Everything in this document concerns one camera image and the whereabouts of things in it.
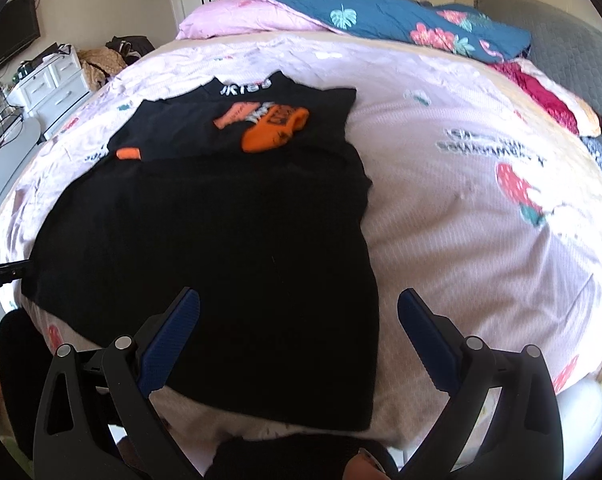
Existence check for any white round object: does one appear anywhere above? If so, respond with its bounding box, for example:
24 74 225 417
556 377 602 480

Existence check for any pink pillow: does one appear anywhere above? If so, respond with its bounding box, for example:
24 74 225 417
176 0 336 41

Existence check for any white drawer cabinet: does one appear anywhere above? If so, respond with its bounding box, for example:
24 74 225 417
8 47 92 141

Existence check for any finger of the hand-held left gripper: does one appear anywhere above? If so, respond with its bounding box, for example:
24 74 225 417
0 260 32 288

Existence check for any grey quilted headboard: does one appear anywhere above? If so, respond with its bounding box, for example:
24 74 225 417
476 0 602 161

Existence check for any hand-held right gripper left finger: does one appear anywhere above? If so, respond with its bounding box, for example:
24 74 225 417
33 286 202 480

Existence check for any black bag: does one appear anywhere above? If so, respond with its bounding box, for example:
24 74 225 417
106 36 156 66

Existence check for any black long-sleeve sweater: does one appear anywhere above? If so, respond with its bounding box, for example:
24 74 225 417
21 72 382 433

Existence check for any black television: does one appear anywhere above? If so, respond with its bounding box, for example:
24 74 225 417
0 0 42 83

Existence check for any person's right hand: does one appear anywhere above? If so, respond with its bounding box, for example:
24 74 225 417
343 447 388 480

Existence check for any blue floral duvet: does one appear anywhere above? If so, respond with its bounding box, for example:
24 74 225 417
261 0 532 65

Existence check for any beige cloth pile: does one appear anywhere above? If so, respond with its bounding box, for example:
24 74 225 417
78 49 126 91

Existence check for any red patterned pillow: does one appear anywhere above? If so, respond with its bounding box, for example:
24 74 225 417
491 60 602 137

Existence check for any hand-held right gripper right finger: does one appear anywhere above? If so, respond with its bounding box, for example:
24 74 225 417
397 287 566 480

